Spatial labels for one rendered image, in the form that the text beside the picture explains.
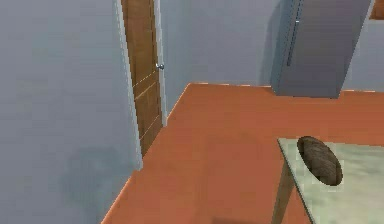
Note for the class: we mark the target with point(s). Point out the grey fridge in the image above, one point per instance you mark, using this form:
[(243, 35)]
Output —
[(316, 50)]

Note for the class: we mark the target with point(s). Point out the silver round door knob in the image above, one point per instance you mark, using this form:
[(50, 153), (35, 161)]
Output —
[(160, 66)]

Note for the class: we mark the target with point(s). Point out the pale green wooden-legged table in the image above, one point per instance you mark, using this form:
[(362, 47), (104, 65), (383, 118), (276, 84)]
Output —
[(346, 193)]

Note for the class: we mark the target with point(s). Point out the brown wooden room door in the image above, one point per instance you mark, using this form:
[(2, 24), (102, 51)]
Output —
[(144, 66)]

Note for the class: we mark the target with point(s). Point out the brown wooden wall cupboard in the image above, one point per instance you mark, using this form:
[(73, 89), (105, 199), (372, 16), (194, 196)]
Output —
[(378, 9)]

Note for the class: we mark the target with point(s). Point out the brown bread loaf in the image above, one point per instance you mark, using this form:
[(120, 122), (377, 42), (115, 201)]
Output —
[(320, 160)]

